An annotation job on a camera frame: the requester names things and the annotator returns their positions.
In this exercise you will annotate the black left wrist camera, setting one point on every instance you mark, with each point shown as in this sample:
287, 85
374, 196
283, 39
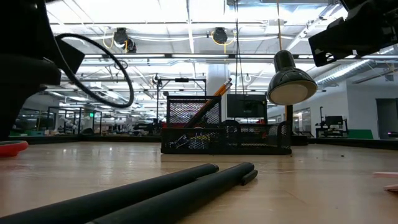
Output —
70, 56

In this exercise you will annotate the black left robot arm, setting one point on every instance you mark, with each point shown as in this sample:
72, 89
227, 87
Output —
21, 28

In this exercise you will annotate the black background frame rig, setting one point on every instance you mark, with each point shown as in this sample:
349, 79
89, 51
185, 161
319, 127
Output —
182, 80

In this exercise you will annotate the black desk lamp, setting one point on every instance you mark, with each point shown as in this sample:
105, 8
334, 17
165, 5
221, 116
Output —
290, 81

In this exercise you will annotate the background robot workstation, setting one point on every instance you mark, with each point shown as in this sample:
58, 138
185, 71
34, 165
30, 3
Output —
332, 123

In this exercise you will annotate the black mesh desk organizer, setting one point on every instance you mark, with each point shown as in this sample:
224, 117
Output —
236, 149

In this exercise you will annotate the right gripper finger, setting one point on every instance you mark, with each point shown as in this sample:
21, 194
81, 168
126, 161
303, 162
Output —
339, 43

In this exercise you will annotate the pink sticky note pad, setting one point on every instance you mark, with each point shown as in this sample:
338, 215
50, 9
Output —
387, 175

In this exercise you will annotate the orange pencil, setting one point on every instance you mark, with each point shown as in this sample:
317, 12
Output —
225, 83
224, 90

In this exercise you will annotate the black monitor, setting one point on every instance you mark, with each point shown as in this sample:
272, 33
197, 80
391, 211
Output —
246, 105

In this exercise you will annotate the green panel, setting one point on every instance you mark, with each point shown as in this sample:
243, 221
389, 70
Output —
360, 134

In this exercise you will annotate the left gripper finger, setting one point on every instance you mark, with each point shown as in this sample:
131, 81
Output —
12, 118

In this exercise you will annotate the black binder clip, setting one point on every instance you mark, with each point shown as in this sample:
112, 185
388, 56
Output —
180, 142

